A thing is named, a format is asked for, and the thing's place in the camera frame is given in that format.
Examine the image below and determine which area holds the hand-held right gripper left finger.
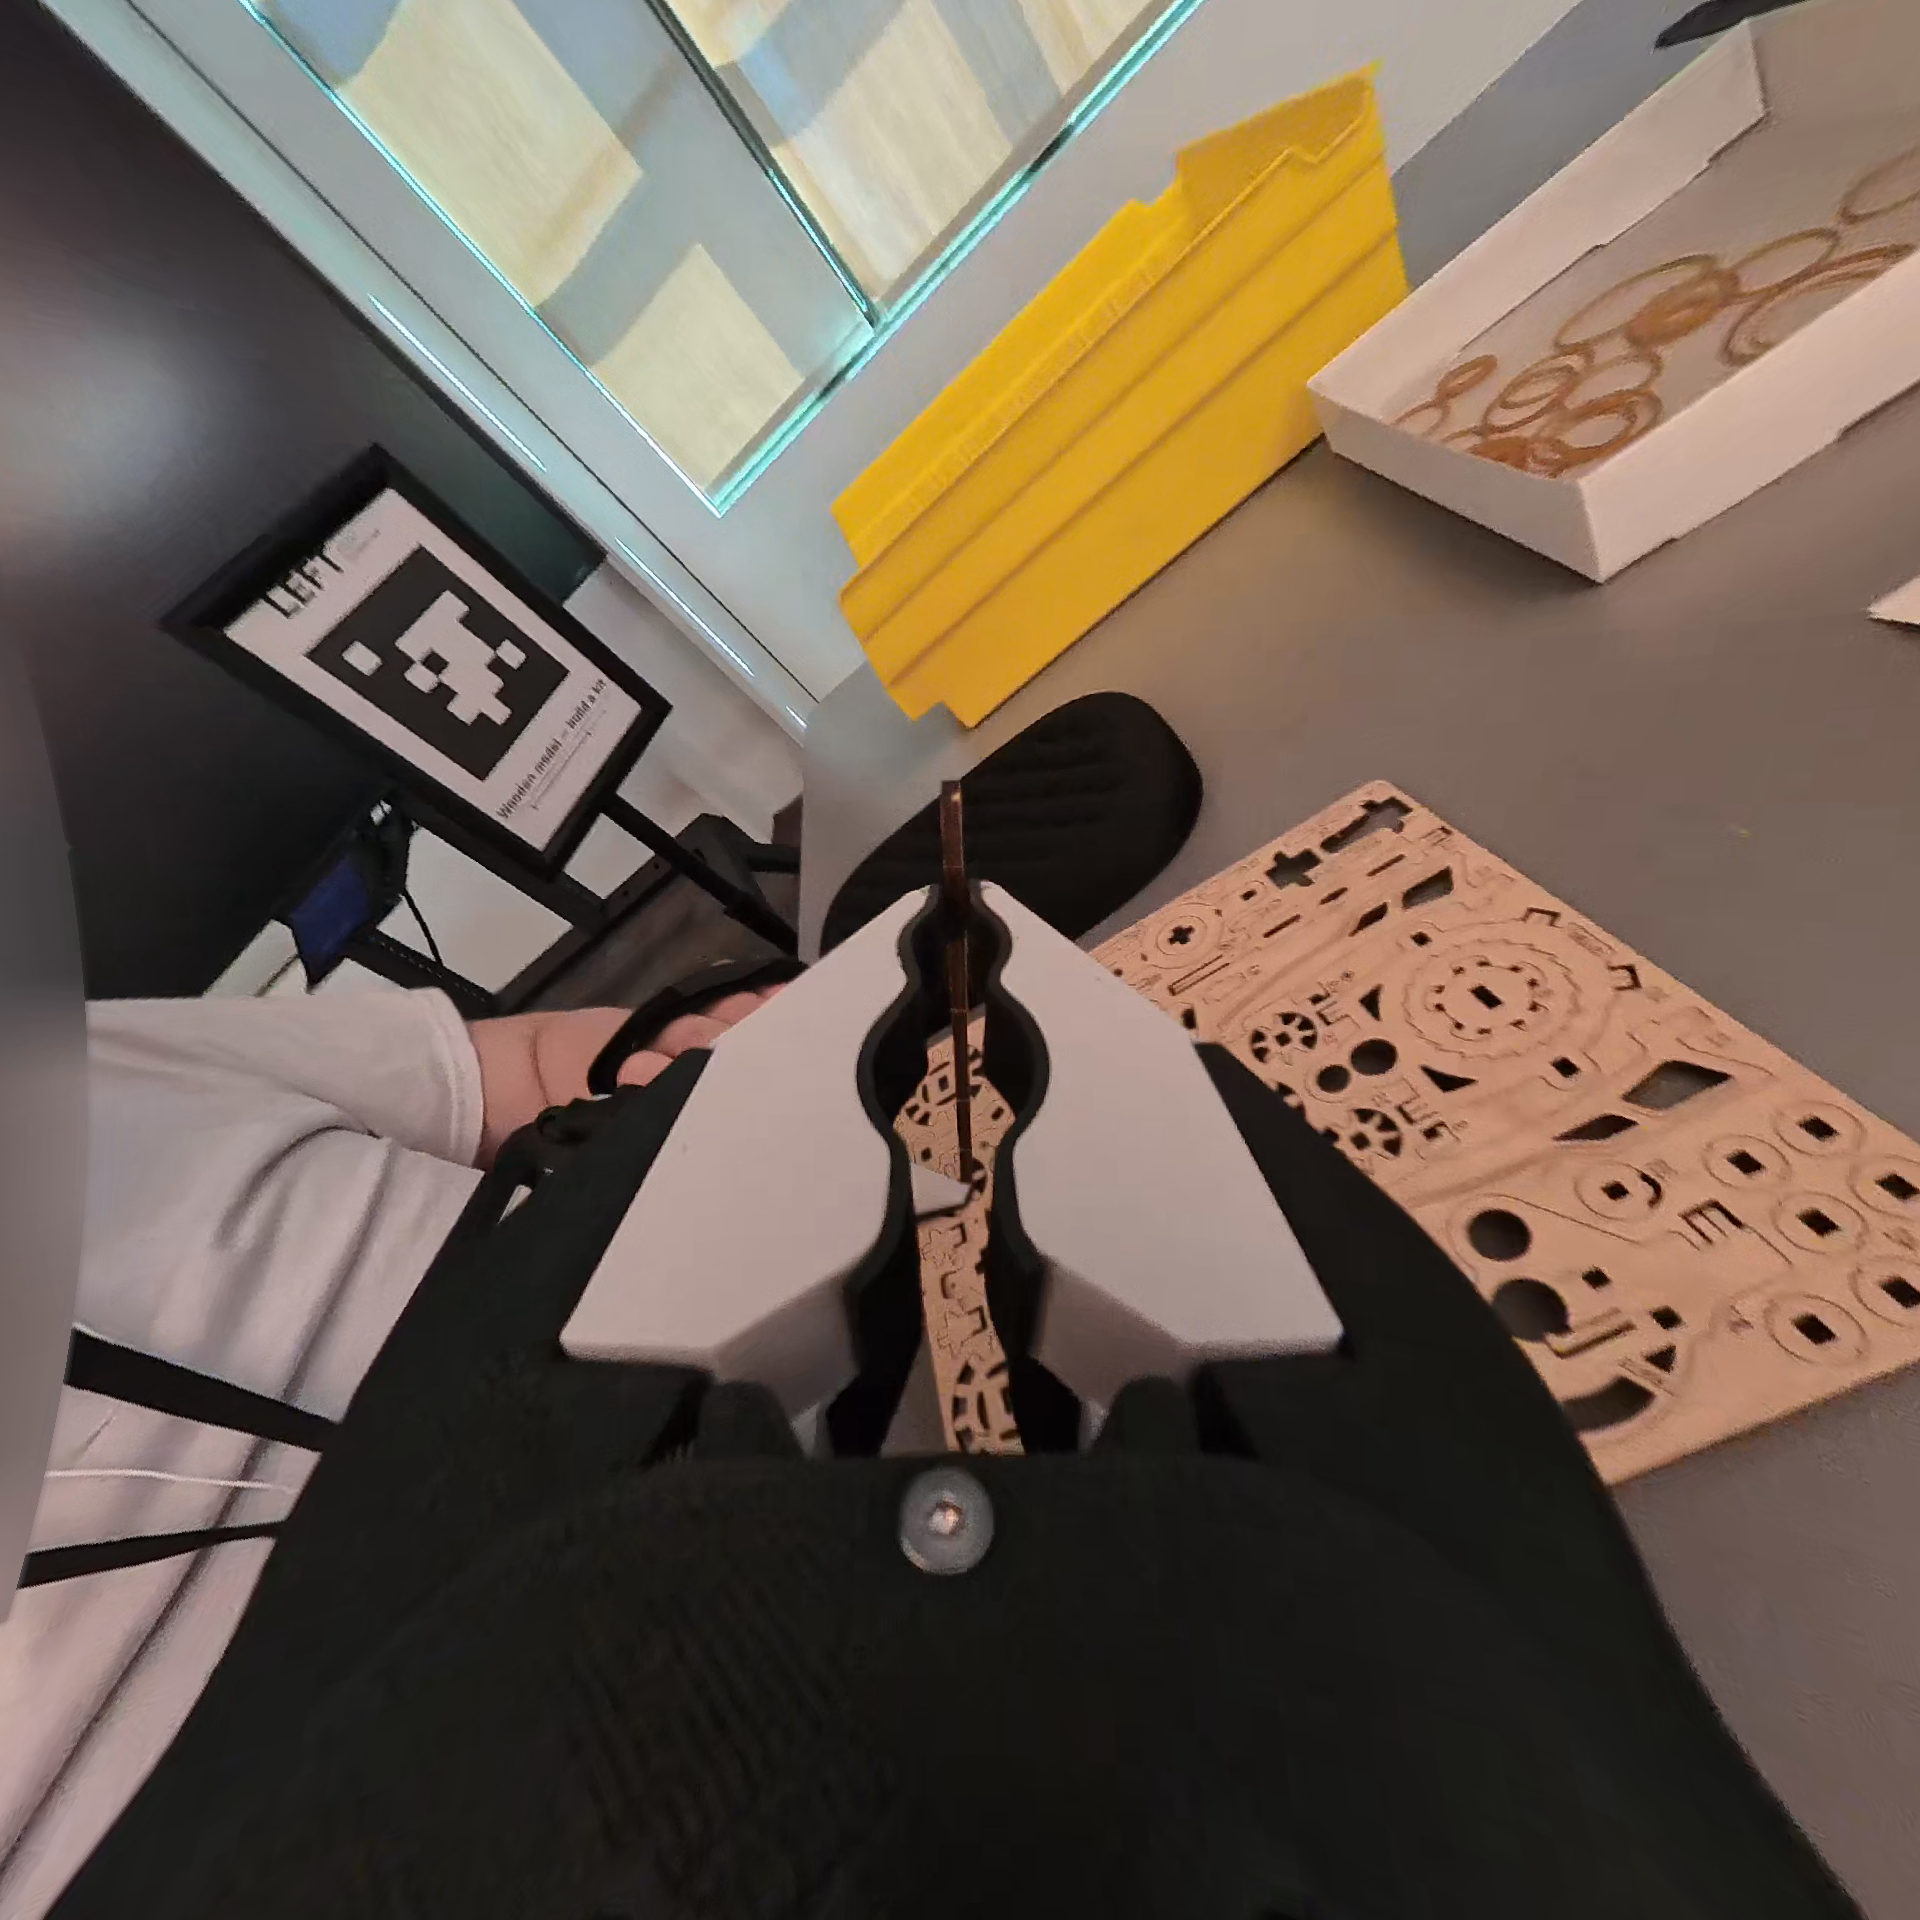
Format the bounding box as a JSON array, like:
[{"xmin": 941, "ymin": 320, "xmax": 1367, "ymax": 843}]
[{"xmin": 559, "ymin": 882, "xmax": 945, "ymax": 1456}]

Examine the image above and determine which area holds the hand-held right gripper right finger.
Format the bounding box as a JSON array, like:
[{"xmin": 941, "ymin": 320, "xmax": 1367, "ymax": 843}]
[{"xmin": 971, "ymin": 878, "xmax": 1343, "ymax": 1450}]

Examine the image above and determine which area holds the thin wooden stick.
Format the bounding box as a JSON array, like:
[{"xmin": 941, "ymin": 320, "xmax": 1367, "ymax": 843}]
[{"xmin": 937, "ymin": 778, "xmax": 994, "ymax": 1185}]

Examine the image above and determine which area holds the laser-cut wooden parts sheet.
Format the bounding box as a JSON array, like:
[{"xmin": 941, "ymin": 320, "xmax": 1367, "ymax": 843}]
[{"xmin": 892, "ymin": 778, "xmax": 1920, "ymax": 1488}]

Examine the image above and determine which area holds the person's left hand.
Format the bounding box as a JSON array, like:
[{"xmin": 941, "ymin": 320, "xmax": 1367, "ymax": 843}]
[{"xmin": 477, "ymin": 982, "xmax": 783, "ymax": 1171}]

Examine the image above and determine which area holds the blue device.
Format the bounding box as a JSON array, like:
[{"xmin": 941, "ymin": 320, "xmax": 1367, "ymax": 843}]
[{"xmin": 289, "ymin": 854, "xmax": 374, "ymax": 975}]

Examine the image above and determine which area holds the black ribbed wrist pad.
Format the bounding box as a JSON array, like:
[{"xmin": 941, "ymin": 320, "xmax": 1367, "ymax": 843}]
[{"xmin": 815, "ymin": 693, "xmax": 1204, "ymax": 952}]

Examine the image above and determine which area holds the black framed marker sign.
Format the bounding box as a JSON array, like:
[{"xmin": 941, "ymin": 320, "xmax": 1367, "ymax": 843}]
[{"xmin": 163, "ymin": 446, "xmax": 675, "ymax": 872}]

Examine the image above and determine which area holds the person's white shirt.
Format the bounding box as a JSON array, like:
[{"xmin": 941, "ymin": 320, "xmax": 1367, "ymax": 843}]
[{"xmin": 0, "ymin": 990, "xmax": 506, "ymax": 1920}]

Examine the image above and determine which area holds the yellow plastic bin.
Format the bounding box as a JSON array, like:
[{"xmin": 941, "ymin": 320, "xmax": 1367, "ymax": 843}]
[{"xmin": 833, "ymin": 59, "xmax": 1409, "ymax": 728}]

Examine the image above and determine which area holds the large glass window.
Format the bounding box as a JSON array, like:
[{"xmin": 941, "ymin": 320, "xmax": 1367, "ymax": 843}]
[{"xmin": 45, "ymin": 0, "xmax": 1203, "ymax": 519}]

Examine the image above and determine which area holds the white cardboard box tray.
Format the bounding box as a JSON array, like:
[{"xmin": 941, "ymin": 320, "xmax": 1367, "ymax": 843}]
[{"xmin": 1308, "ymin": 23, "xmax": 1920, "ymax": 584}]

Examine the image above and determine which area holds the pile of wooden rings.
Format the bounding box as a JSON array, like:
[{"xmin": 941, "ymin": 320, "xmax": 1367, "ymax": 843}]
[{"xmin": 1387, "ymin": 142, "xmax": 1920, "ymax": 482}]

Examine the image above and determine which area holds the black shoulder strap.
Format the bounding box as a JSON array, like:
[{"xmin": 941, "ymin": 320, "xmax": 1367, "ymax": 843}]
[{"xmin": 19, "ymin": 1333, "xmax": 339, "ymax": 1589}]

